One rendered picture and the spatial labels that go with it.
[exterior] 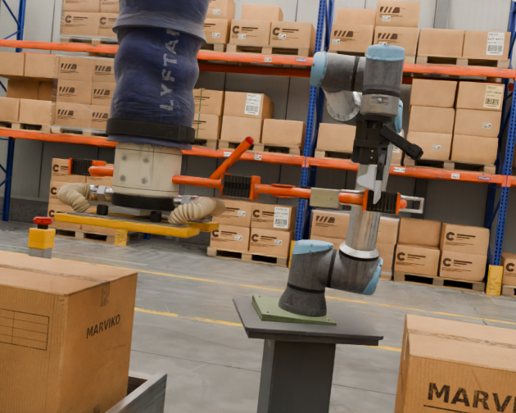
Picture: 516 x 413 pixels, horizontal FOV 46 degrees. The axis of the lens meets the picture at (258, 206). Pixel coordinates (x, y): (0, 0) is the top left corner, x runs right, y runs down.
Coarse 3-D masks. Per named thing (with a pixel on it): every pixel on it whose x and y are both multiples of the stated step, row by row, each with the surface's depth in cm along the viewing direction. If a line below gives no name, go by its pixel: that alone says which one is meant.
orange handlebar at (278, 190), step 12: (96, 168) 156; (108, 168) 156; (180, 180) 152; (192, 180) 151; (204, 180) 151; (216, 180) 150; (264, 192) 148; (276, 192) 147; (288, 192) 147; (300, 192) 146
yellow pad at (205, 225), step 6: (96, 210) 167; (108, 210) 165; (132, 216) 163; (162, 216) 162; (186, 222) 160; (192, 222) 160; (198, 222) 161; (204, 222) 162; (210, 222) 166; (216, 222) 168; (204, 228) 159; (210, 228) 159; (216, 228) 165
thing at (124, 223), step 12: (60, 216) 146; (72, 216) 145; (84, 216) 145; (96, 216) 146; (108, 216) 146; (120, 216) 149; (156, 216) 145; (120, 228) 143; (132, 228) 142; (144, 228) 142; (156, 228) 141; (168, 228) 141; (180, 228) 142; (192, 228) 145
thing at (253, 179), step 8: (224, 176) 148; (232, 176) 147; (240, 176) 147; (256, 176) 150; (224, 184) 148; (232, 184) 148; (240, 184) 148; (248, 184) 147; (224, 192) 148; (232, 192) 147; (240, 192) 147; (248, 192) 147
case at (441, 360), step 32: (416, 320) 155; (448, 320) 159; (416, 352) 124; (448, 352) 127; (480, 352) 129; (512, 352) 132; (416, 384) 123; (448, 384) 122; (480, 384) 121; (512, 384) 119
